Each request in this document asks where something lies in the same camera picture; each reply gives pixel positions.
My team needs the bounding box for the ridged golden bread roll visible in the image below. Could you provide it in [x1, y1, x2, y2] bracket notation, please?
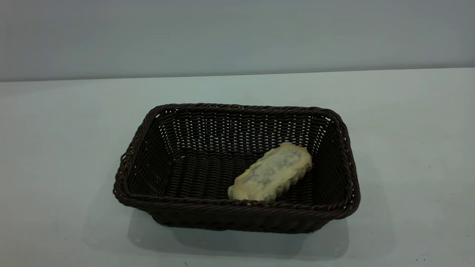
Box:
[227, 142, 313, 202]

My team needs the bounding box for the black woven wicker basket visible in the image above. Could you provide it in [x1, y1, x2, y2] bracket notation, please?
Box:
[112, 103, 361, 234]

